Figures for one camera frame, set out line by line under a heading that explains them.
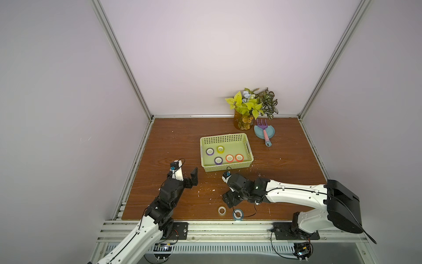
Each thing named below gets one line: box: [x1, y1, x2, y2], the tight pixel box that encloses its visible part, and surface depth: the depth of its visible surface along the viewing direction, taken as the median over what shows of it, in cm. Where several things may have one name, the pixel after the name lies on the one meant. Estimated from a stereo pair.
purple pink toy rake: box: [256, 118, 272, 147], surface depth 108 cm
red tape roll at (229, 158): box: [225, 154, 235, 163], surface depth 99 cm
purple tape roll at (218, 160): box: [214, 156, 224, 165], surface depth 99 cm
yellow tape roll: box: [216, 145, 225, 154], surface depth 102 cm
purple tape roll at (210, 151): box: [205, 147, 215, 157], surface depth 102 cm
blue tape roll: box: [232, 208, 244, 222], surface depth 79 cm
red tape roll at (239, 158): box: [235, 153, 244, 163], surface depth 99 cm
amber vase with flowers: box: [224, 87, 279, 131], surface depth 97 cm
